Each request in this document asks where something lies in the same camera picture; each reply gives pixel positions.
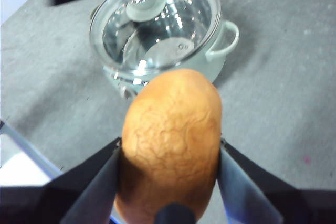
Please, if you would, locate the glass lid with green knob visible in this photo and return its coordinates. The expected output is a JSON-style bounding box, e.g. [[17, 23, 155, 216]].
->
[[89, 0, 222, 75]]

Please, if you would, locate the pale green electric cooking pot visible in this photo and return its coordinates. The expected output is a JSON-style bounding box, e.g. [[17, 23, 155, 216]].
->
[[89, 6, 240, 101]]

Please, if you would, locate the brown potato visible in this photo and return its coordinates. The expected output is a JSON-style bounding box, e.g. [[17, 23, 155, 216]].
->
[[114, 68, 223, 224]]

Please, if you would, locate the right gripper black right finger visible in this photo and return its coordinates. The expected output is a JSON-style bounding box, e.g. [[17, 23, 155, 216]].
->
[[217, 137, 336, 224]]

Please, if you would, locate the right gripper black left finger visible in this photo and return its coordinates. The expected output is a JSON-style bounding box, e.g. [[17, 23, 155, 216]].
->
[[0, 136, 123, 224]]

